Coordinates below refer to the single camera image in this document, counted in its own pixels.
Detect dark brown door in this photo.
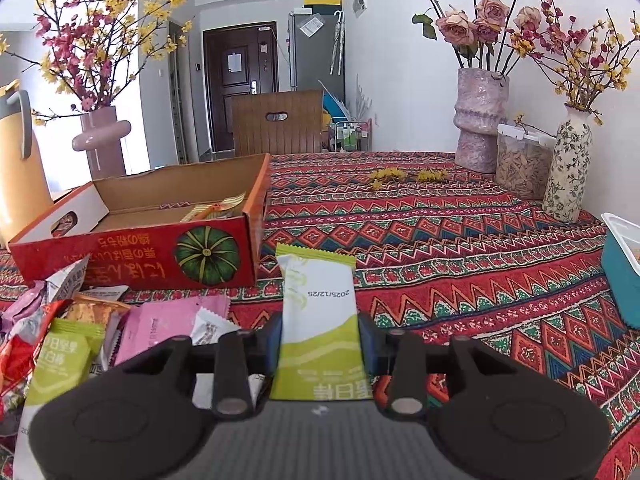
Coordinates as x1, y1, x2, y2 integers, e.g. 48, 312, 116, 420
202, 21, 279, 153

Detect mauve ring vase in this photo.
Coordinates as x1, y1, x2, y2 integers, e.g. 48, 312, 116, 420
71, 105, 132, 181

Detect wooden chair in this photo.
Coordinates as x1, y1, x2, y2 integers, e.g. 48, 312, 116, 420
230, 90, 324, 158

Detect yellow thermos jug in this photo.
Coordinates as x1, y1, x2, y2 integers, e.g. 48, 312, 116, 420
0, 79, 55, 251

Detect pink snack packet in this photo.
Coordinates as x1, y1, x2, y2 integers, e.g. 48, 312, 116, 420
114, 294, 232, 367

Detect small white snack packet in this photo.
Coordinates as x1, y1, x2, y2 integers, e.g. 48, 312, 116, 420
192, 307, 242, 347

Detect clear seed container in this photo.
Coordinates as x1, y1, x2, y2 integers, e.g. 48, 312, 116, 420
495, 122, 557, 201

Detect green white snack packet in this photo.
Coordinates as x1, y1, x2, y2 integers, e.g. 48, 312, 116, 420
270, 242, 375, 402
12, 317, 107, 480

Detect trolley with bottles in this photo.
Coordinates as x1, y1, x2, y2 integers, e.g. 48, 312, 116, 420
327, 117, 373, 153

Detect grey refrigerator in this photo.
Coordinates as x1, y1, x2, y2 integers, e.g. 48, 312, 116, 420
287, 9, 346, 93

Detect purple snack packet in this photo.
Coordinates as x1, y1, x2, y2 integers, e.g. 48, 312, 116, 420
0, 280, 47, 333

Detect yellow snack packet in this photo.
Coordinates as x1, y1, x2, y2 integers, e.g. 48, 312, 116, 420
179, 191, 248, 222

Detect red cardboard box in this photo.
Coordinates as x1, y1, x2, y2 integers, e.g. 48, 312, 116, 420
7, 152, 272, 292

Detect red snack packet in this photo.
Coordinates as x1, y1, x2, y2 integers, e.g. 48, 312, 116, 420
0, 300, 68, 401

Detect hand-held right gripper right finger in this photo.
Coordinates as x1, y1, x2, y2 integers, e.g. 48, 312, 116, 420
357, 312, 531, 421

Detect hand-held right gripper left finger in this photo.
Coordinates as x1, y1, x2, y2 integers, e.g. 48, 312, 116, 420
107, 312, 284, 421

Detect thin yellow blossom branches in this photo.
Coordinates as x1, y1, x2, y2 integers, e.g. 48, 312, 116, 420
510, 0, 635, 126

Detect floral print vase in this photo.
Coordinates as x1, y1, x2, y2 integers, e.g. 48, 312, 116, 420
542, 102, 594, 224

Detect fallen yellow blossoms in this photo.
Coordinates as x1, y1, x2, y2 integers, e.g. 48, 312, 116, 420
369, 166, 451, 190

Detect white grey snack packet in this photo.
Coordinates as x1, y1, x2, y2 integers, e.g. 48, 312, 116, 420
46, 255, 92, 303

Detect orange cracker packet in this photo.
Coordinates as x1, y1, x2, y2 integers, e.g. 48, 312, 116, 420
65, 294, 132, 326

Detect dried pink roses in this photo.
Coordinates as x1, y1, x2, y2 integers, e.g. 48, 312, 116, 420
392, 0, 543, 72

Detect pink textured vase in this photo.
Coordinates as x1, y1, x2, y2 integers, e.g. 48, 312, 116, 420
453, 67, 510, 175

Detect white umbrella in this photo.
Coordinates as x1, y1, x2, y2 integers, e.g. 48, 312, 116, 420
330, 10, 347, 77

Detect teal plastic container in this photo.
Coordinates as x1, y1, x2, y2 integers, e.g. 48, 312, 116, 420
600, 212, 640, 331

